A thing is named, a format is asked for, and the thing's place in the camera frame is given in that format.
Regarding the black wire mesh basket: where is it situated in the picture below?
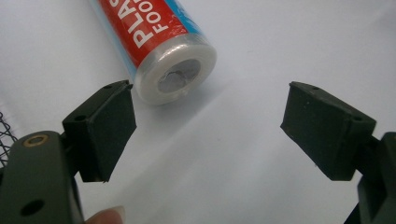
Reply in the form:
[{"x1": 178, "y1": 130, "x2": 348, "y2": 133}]
[{"x1": 0, "y1": 111, "x2": 19, "y2": 167}]

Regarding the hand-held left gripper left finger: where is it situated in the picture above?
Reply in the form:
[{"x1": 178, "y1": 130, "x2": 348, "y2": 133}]
[{"x1": 62, "y1": 79, "x2": 137, "y2": 184}]

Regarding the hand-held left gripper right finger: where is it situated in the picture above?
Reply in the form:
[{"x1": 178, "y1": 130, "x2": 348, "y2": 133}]
[{"x1": 279, "y1": 81, "x2": 377, "y2": 182}]

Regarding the red-labelled plastic wrap roll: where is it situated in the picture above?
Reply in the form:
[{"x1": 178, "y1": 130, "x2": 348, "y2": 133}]
[{"x1": 89, "y1": 0, "x2": 218, "y2": 106}]

